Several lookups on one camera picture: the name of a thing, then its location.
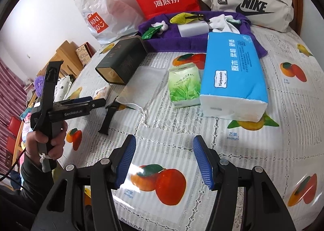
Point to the green tissue pack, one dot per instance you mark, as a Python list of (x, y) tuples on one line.
[(183, 86)]

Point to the patterned cardboard box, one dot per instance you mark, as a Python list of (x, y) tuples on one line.
[(84, 55)]

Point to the person's left hand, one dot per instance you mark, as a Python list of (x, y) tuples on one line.
[(31, 142)]

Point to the dark green box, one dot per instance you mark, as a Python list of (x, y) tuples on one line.
[(121, 56)]

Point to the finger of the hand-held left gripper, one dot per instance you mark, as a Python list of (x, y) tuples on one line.
[(52, 81), (107, 122)]

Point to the brown wooden frame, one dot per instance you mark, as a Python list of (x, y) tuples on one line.
[(297, 6)]

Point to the purple cloth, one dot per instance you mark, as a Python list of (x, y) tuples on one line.
[(172, 44)]

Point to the white tissue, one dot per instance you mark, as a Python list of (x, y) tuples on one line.
[(164, 26), (220, 22)]

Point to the person's left forearm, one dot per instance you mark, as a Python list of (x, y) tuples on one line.
[(30, 183)]

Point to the blue tissue pack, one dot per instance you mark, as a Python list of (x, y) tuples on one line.
[(227, 69)]

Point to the red striped curtain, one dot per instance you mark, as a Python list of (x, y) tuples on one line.
[(10, 89)]

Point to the yellow mesh pouch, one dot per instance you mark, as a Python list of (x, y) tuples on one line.
[(179, 18)]

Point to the pale green cloth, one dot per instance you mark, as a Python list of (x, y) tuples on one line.
[(234, 21)]

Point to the clear plastic bag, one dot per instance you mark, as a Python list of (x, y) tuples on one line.
[(146, 81)]

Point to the white spotted cloth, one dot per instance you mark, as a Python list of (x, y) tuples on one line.
[(62, 86)]

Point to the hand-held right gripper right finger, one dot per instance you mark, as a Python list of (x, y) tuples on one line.
[(202, 162)]

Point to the small green sachet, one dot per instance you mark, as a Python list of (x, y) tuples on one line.
[(149, 33)]

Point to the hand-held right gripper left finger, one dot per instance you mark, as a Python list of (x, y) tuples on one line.
[(126, 160)]

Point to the white plastic shopping bag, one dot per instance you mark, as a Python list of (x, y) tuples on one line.
[(101, 1)]

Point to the purple fuzzy ball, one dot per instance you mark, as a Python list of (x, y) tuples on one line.
[(39, 84)]

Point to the small pale packet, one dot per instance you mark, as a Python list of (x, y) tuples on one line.
[(102, 92)]

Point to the wooden cabinet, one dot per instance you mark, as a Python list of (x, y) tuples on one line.
[(65, 54)]

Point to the red chair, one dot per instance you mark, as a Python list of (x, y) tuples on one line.
[(14, 124)]

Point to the white sponge block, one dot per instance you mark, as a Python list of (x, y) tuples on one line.
[(192, 30)]

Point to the fruit print tablecloth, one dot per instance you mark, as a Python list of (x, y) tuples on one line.
[(177, 124)]

